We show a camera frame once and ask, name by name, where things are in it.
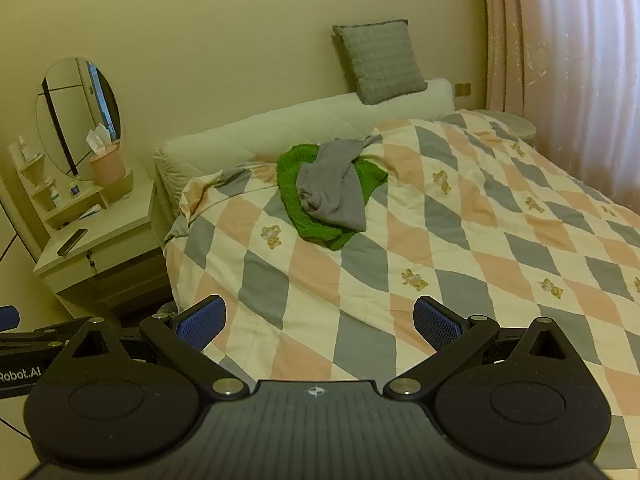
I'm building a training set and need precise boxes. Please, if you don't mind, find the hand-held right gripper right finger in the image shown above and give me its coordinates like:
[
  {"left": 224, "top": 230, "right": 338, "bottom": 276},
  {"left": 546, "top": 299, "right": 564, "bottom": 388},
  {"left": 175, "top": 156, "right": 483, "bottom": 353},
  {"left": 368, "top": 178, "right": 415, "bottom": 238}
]
[{"left": 384, "top": 296, "right": 576, "bottom": 403}]

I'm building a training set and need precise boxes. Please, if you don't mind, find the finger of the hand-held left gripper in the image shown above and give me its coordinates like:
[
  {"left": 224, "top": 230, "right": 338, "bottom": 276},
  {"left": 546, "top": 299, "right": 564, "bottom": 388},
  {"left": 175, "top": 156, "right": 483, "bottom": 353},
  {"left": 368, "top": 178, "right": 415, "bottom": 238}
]
[{"left": 0, "top": 305, "right": 90, "bottom": 356}]

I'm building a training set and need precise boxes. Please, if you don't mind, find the checked quilt bed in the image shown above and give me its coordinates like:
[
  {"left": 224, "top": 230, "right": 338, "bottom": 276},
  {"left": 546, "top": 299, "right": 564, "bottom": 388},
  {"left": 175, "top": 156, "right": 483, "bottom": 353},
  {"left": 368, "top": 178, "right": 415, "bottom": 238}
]
[{"left": 162, "top": 107, "right": 640, "bottom": 461}]

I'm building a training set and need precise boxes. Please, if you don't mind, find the cream dressing table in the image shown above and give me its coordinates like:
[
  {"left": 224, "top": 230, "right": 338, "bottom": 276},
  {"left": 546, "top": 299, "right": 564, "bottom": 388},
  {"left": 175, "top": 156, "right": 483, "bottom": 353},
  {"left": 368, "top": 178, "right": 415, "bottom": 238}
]
[{"left": 32, "top": 180, "right": 171, "bottom": 318}]

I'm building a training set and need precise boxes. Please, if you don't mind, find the oval mirror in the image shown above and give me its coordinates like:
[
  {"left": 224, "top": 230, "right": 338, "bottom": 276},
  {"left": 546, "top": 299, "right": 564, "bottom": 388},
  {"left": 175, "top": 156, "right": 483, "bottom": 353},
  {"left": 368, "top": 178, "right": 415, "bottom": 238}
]
[{"left": 36, "top": 56, "right": 122, "bottom": 182}]

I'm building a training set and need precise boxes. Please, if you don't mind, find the green knit sweater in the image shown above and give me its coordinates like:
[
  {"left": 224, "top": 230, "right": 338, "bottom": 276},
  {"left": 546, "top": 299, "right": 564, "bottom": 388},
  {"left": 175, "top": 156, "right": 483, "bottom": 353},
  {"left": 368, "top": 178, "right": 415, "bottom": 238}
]
[{"left": 276, "top": 143, "right": 390, "bottom": 252}]

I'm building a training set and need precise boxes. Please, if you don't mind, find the black phone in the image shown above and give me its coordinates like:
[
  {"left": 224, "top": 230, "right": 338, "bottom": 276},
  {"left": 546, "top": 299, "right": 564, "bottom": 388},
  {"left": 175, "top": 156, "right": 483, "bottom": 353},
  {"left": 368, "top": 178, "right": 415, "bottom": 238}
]
[{"left": 56, "top": 228, "right": 89, "bottom": 257}]

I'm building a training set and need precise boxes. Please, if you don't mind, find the white padded headboard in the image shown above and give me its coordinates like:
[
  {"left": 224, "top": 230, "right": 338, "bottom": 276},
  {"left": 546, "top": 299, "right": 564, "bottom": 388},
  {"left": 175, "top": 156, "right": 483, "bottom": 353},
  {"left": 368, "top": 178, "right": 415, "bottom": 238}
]
[{"left": 152, "top": 77, "right": 456, "bottom": 226}]

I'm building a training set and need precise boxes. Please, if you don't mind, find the round white side table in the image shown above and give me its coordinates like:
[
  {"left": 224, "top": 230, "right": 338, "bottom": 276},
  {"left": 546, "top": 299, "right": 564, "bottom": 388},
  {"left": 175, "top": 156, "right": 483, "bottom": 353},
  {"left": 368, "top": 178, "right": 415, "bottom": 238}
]
[{"left": 470, "top": 109, "right": 537, "bottom": 143}]

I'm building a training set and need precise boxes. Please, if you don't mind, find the cream desktop shelf unit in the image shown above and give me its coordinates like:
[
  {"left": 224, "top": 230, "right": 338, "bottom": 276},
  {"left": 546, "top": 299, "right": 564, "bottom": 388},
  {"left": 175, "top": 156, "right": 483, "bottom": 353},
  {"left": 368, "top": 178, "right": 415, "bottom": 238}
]
[{"left": 7, "top": 141, "right": 135, "bottom": 231}]

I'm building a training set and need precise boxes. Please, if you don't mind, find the grey shirt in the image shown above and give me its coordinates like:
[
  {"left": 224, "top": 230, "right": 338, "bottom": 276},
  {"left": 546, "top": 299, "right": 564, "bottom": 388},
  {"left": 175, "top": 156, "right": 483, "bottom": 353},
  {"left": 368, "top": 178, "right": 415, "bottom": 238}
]
[{"left": 296, "top": 135, "right": 383, "bottom": 232}]

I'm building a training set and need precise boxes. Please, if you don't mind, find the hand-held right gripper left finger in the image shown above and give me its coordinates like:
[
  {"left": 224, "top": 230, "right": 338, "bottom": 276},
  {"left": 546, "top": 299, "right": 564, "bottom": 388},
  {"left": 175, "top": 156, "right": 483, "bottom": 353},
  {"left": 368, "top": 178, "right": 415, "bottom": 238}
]
[{"left": 65, "top": 296, "right": 251, "bottom": 403}]

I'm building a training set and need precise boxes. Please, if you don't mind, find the white sheer curtain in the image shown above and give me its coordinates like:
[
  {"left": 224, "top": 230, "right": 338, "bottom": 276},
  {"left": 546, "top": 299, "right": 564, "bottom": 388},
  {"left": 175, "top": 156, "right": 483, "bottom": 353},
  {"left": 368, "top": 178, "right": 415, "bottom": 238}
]
[{"left": 520, "top": 0, "right": 640, "bottom": 211}]

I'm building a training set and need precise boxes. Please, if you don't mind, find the grey plaid pillow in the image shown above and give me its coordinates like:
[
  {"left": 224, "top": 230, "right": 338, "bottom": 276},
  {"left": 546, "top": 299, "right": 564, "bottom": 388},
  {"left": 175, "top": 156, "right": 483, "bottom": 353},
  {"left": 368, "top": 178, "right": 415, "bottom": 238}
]
[{"left": 332, "top": 19, "right": 427, "bottom": 106}]

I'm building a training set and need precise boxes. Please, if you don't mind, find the pink tissue box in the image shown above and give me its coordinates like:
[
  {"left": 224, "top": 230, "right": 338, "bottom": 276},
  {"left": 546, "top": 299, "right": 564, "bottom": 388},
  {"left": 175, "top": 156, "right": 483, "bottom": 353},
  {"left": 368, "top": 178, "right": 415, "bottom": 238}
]
[{"left": 88, "top": 142, "right": 127, "bottom": 186}]

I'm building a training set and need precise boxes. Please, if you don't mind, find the white tissue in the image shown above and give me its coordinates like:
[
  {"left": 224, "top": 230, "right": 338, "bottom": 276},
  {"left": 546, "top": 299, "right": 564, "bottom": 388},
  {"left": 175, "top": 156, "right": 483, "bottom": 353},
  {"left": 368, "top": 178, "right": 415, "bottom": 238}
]
[{"left": 86, "top": 124, "right": 111, "bottom": 156}]

